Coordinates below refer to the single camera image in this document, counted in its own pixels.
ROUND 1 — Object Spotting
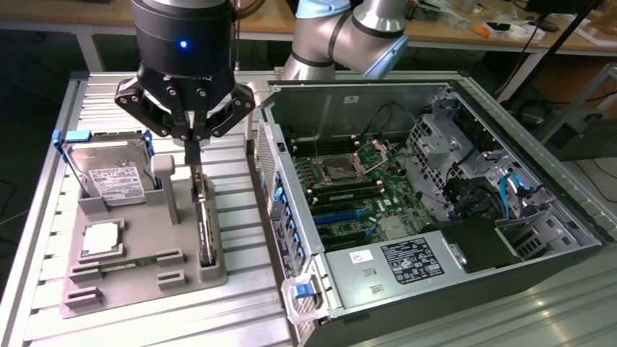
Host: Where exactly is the grey plastic parts rack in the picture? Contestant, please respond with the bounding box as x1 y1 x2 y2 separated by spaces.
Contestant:
57 154 228 320

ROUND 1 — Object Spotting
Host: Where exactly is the open black PC case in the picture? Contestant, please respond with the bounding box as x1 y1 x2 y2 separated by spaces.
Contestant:
242 70 612 347

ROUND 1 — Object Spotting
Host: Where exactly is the green RAM stick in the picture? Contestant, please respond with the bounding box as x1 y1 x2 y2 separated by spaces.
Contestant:
97 254 159 269

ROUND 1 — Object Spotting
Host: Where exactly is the dark equipment box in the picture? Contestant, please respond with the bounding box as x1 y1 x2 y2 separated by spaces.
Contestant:
552 115 617 162

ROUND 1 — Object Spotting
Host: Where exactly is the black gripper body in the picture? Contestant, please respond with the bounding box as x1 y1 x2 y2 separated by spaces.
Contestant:
131 0 237 113

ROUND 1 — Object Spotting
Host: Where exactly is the grey metal drive bay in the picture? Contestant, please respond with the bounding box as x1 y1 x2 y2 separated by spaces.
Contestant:
494 211 582 261

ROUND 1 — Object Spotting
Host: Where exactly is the graphics card with black cooler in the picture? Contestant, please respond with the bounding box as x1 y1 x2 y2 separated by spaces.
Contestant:
184 139 218 269

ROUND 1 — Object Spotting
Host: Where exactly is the green circuit board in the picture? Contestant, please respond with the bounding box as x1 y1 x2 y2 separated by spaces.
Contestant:
416 0 448 22

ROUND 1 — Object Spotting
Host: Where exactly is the thin black wire loop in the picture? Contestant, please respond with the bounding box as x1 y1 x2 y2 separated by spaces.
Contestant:
362 102 421 141

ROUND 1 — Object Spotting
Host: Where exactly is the black installed RAM stick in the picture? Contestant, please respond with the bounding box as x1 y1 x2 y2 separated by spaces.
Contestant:
310 187 381 206

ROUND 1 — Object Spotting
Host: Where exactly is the black monitor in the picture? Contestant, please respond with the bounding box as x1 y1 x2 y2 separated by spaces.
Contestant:
524 0 605 15

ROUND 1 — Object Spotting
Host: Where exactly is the hard disk in blue caddy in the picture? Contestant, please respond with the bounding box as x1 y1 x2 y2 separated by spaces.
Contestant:
51 128 161 207

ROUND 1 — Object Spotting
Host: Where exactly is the green motherboard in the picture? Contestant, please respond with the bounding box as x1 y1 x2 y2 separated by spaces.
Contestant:
290 136 438 253

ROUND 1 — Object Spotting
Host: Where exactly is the white plastic parts pile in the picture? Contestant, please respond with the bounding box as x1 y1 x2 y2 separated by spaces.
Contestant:
474 20 546 40

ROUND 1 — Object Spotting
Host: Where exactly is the grey power supply unit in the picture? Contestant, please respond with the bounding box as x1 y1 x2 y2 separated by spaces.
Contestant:
324 231 469 316

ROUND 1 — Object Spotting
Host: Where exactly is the black RAM slot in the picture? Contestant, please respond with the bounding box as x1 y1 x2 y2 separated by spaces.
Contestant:
292 146 361 157
290 139 358 149

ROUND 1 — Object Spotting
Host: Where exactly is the wooden desk with white frame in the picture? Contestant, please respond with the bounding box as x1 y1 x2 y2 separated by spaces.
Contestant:
0 0 617 104

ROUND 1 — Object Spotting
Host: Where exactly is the black power wire bundle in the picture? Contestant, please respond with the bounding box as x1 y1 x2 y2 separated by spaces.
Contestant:
441 176 502 220

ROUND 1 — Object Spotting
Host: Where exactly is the black stand pole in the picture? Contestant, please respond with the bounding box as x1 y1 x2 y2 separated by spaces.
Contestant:
493 0 608 100

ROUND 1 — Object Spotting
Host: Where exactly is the grey aluminium profile frame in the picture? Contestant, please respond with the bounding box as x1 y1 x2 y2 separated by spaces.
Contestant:
537 63 617 162

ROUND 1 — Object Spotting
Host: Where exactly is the metal socket cover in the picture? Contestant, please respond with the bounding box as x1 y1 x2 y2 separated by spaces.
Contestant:
349 138 392 171

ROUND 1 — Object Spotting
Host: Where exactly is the CPU socket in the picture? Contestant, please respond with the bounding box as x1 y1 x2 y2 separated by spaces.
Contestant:
318 158 361 186

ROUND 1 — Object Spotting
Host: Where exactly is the blue expansion slot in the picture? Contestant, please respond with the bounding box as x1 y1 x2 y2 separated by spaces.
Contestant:
312 210 372 226

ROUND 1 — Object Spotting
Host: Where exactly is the light blue data wire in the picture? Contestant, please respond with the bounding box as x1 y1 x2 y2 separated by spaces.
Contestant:
497 172 537 222

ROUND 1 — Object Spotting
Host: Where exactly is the blue case latch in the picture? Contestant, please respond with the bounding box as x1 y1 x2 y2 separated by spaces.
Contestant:
288 284 316 300

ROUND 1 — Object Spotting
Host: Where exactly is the silver CPU chip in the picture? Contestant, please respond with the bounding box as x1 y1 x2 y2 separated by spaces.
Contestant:
79 223 123 254

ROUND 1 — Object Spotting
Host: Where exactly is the perforated metal disk bay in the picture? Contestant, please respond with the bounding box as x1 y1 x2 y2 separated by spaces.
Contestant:
406 90 482 191

